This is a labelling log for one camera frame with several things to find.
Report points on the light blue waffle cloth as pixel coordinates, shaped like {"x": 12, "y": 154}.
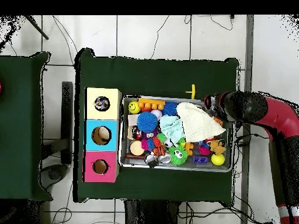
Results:
{"x": 171, "y": 128}

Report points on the wooden box with three holes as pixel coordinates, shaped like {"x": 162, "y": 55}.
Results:
{"x": 112, "y": 130}

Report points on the shallow silver mesh bin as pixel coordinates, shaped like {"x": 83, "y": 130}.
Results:
{"x": 229, "y": 151}

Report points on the brown plush toy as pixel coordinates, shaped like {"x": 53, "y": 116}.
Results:
{"x": 217, "y": 146}

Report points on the orange toy building brick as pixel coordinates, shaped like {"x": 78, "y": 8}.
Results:
{"x": 150, "y": 102}

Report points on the black rod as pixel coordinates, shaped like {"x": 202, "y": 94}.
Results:
{"x": 37, "y": 28}

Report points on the yellow smiley face ball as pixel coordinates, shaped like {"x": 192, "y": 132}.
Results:
{"x": 134, "y": 107}

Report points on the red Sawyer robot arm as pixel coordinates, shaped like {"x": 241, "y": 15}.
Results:
{"x": 275, "y": 116}

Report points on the small blue spiky ball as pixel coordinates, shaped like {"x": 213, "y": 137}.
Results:
{"x": 170, "y": 108}

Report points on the dark green table cloth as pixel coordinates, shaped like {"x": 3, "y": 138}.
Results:
{"x": 21, "y": 128}
{"x": 151, "y": 74}

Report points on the dark rounded stand base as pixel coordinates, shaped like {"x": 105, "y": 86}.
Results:
{"x": 55, "y": 173}

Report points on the polka dot cloth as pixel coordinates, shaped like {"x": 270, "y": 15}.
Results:
{"x": 101, "y": 103}

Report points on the large blue spiky ball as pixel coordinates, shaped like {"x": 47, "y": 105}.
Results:
{"x": 147, "y": 121}

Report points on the green spiky ball with eyes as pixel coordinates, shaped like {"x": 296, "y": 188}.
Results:
{"x": 178, "y": 155}

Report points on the white baseball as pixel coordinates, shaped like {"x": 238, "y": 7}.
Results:
{"x": 157, "y": 113}

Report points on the cream waffle cloth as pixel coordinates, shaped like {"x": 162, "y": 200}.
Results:
{"x": 198, "y": 123}

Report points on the black panel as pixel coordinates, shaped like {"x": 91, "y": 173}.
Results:
{"x": 67, "y": 105}

